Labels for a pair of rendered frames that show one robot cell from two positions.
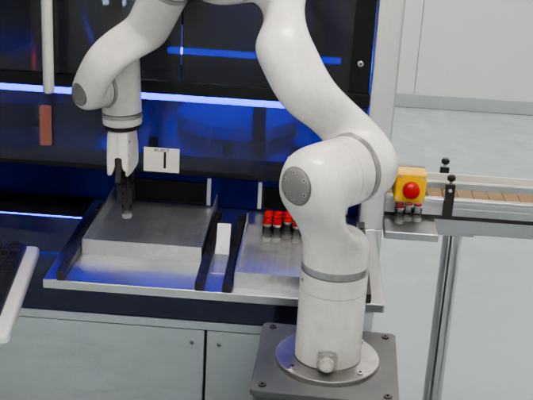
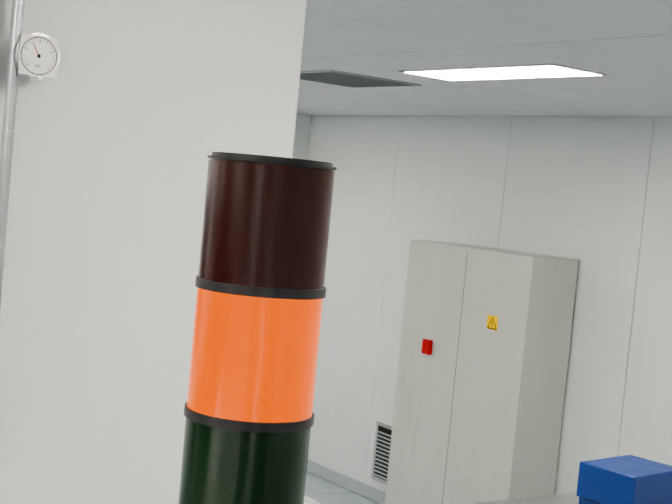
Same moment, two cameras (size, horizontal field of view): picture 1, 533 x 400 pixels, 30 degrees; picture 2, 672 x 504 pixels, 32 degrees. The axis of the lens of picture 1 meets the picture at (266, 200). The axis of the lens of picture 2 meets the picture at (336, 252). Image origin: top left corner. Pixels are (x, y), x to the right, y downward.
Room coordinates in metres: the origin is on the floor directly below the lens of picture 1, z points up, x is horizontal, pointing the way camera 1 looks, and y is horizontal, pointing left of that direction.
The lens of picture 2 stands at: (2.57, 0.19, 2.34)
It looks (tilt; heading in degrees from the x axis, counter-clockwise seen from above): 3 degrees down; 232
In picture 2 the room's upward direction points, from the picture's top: 5 degrees clockwise
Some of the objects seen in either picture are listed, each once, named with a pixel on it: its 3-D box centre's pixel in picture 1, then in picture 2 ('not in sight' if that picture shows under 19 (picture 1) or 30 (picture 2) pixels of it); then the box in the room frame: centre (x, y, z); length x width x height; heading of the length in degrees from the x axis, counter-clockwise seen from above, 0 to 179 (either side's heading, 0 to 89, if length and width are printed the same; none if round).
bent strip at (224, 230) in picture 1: (220, 248); not in sight; (1.99, 0.09, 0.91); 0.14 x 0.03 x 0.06; 179
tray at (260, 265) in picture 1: (300, 251); not in sight; (2.02, -0.08, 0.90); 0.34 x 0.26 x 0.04; 178
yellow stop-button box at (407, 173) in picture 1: (409, 183); not in sight; (2.24, -0.34, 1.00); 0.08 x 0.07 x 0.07; 178
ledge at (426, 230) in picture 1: (408, 225); not in sight; (2.28, -0.35, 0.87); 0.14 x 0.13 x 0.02; 178
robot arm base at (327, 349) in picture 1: (330, 314); not in sight; (1.61, -0.13, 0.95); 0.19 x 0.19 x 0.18
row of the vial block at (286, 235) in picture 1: (301, 230); not in sight; (2.13, -0.08, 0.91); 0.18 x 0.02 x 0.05; 87
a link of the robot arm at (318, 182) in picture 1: (327, 209); not in sight; (1.59, -0.11, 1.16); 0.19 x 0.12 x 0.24; 137
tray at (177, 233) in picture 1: (154, 221); not in sight; (2.14, 0.26, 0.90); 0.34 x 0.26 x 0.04; 178
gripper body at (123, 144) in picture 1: (123, 146); not in sight; (2.03, 0.31, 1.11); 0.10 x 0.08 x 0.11; 175
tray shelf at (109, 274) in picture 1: (224, 249); not in sight; (2.07, 0.09, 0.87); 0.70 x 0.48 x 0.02; 88
